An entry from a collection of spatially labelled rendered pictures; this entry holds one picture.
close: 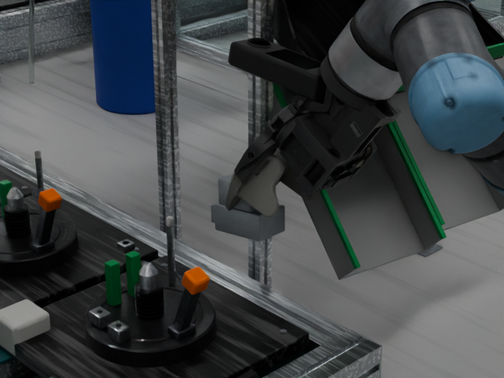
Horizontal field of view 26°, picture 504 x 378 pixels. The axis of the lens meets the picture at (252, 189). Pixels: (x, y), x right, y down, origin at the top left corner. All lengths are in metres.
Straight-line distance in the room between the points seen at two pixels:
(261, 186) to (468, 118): 0.29
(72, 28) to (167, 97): 1.12
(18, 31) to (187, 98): 0.44
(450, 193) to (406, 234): 0.11
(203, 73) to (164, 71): 0.93
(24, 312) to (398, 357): 0.45
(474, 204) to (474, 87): 0.54
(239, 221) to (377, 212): 0.21
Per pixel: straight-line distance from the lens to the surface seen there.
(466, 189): 1.40
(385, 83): 1.01
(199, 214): 1.67
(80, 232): 1.39
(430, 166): 1.38
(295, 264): 1.53
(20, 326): 1.17
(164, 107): 1.36
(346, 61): 1.00
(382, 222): 1.29
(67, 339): 1.18
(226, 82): 2.22
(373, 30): 0.98
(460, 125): 0.89
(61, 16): 2.45
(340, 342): 1.18
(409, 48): 0.92
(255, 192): 1.11
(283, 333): 1.17
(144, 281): 1.14
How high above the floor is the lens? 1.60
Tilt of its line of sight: 25 degrees down
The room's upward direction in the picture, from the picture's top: straight up
